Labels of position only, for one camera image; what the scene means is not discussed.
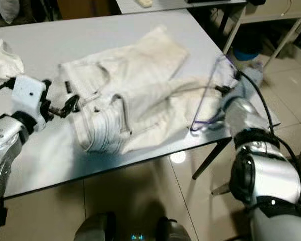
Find purple clothes hanger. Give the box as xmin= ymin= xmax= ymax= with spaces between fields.
xmin=189 ymin=53 xmax=241 ymax=134

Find cream white trousers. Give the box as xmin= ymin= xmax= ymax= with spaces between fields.
xmin=58 ymin=25 xmax=239 ymax=155

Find blue bucket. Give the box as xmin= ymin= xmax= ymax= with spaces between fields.
xmin=233 ymin=45 xmax=264 ymax=62

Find cream garment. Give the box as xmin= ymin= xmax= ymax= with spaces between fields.
xmin=0 ymin=38 xmax=25 ymax=81

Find black table leg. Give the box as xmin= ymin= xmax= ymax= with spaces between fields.
xmin=192 ymin=138 xmax=232 ymax=180

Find grey metal chair leg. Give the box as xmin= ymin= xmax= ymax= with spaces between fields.
xmin=211 ymin=182 xmax=231 ymax=196

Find grey pillow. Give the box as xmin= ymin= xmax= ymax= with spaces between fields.
xmin=0 ymin=0 xmax=20 ymax=23

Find robot left leg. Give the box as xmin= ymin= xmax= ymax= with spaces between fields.
xmin=74 ymin=212 xmax=116 ymax=241

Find robot leg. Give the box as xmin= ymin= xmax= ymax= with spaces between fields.
xmin=74 ymin=212 xmax=116 ymax=241
xmin=155 ymin=216 xmax=196 ymax=241

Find robot right leg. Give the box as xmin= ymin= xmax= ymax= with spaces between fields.
xmin=155 ymin=216 xmax=196 ymax=241

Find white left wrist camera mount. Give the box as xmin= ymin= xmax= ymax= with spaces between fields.
xmin=13 ymin=75 xmax=47 ymax=131

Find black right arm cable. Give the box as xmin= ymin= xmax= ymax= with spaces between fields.
xmin=236 ymin=70 xmax=301 ymax=166

